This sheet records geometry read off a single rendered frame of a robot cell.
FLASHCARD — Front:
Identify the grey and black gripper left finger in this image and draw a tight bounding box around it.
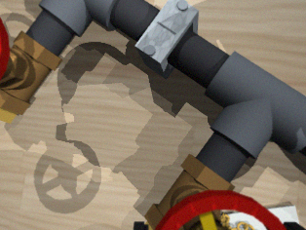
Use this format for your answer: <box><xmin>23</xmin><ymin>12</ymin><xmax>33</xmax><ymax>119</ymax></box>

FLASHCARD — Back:
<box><xmin>134</xmin><ymin>221</ymin><xmax>148</xmax><ymax>230</ymax></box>

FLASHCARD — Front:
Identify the white tag with black number 4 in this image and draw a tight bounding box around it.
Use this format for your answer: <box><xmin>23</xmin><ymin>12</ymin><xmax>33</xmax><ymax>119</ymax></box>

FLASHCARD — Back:
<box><xmin>216</xmin><ymin>205</ymin><xmax>299</xmax><ymax>230</ymax></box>

